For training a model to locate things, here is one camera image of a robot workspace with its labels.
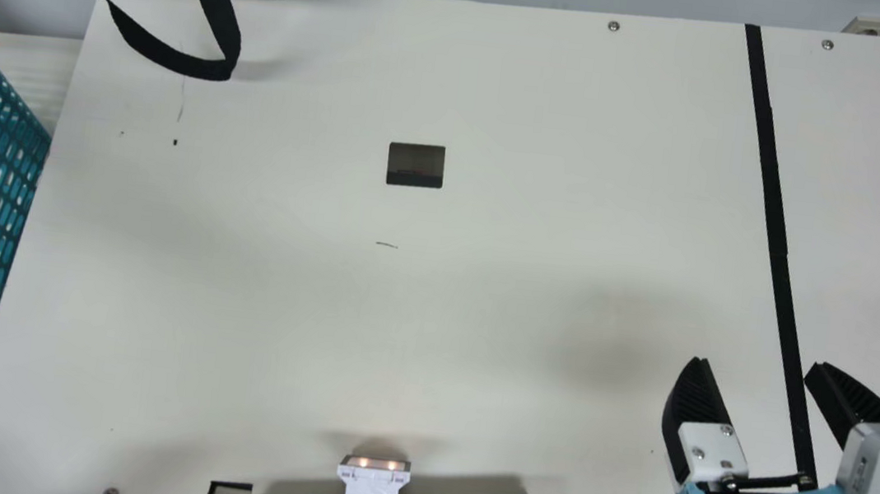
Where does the black strip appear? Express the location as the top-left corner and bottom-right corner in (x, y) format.
(692, 23), (871, 494)

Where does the small square scanner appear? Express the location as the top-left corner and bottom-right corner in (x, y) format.
(385, 140), (448, 192)

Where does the small white light box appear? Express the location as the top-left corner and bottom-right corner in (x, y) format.
(334, 452), (413, 494)

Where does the beige wall socket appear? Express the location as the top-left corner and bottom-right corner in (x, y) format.
(841, 13), (880, 38)

